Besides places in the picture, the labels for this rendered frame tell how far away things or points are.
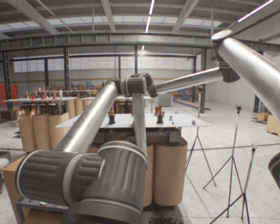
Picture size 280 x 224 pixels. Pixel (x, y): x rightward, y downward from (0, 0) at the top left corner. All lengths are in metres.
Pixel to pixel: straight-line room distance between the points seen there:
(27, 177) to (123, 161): 0.35
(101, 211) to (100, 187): 0.07
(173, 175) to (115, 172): 1.51
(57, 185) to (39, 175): 0.09
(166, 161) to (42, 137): 3.13
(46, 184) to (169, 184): 1.62
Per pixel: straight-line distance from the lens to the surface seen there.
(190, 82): 1.28
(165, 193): 2.06
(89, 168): 0.48
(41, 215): 1.43
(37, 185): 0.60
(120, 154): 0.48
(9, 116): 10.97
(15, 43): 12.90
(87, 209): 0.41
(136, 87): 1.15
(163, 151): 1.74
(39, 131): 4.05
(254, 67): 0.72
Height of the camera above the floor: 1.74
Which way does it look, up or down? 9 degrees down
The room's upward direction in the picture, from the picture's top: straight up
